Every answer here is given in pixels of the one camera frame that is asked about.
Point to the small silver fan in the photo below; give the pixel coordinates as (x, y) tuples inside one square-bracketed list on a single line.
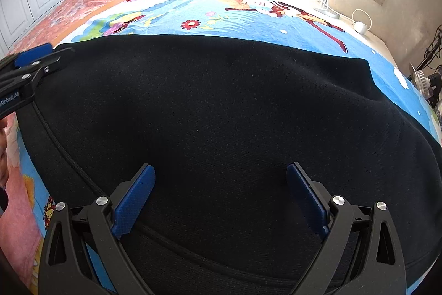
[(428, 86)]

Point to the person's left hand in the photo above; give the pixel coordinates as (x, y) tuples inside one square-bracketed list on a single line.
[(4, 174)]

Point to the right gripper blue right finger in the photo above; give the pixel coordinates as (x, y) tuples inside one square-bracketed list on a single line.
[(310, 200)]

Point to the white nightstand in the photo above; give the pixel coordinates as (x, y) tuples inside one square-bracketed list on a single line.
[(347, 24)]

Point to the black sweatpants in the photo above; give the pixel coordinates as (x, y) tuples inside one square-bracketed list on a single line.
[(220, 120)]

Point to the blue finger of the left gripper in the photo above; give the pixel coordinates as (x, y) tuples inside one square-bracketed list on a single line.
[(29, 56), (40, 67)]

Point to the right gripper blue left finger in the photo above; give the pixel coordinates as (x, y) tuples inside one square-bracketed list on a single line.
[(129, 198)]

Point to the blue cartoon bed sheet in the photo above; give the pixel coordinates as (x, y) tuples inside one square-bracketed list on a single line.
[(362, 253)]

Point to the pink floral duvet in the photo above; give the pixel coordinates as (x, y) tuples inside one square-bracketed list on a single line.
[(30, 207)]

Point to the white charger with cable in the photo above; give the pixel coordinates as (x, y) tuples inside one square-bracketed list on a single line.
[(359, 26)]

